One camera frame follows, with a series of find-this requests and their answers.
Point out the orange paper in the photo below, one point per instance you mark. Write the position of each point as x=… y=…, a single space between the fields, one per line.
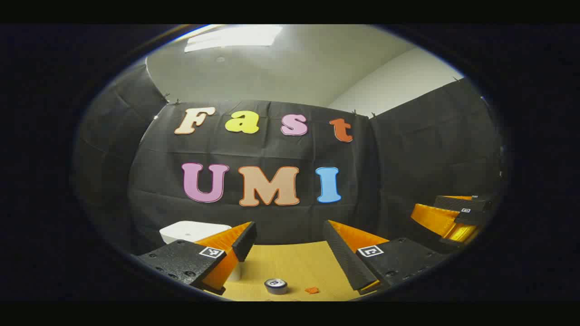
x=311 y=290

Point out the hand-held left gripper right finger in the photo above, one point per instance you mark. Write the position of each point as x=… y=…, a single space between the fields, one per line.
x=346 y=260

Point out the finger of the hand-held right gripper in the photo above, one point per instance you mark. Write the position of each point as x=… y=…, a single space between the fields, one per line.
x=457 y=206

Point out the white desktop garbage bin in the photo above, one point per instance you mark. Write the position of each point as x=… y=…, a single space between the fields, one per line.
x=192 y=231

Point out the black backdrop cloth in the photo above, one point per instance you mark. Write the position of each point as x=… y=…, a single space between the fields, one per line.
x=272 y=149

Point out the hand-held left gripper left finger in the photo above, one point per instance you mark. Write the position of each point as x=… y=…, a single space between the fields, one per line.
x=244 y=240

